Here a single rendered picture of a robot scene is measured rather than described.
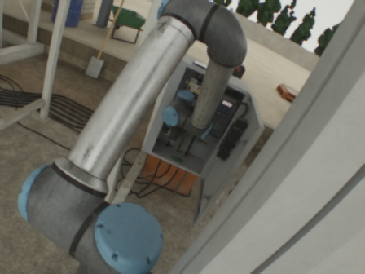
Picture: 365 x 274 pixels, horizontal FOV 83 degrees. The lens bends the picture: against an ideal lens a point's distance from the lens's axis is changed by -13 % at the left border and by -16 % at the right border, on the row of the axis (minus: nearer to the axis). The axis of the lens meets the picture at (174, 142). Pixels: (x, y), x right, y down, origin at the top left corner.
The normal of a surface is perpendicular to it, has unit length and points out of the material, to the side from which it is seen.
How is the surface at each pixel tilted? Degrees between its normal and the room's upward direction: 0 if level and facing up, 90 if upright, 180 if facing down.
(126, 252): 5
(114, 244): 5
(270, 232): 90
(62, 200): 52
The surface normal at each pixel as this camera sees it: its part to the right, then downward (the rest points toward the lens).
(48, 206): -0.04, -0.20
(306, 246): -0.20, 0.47
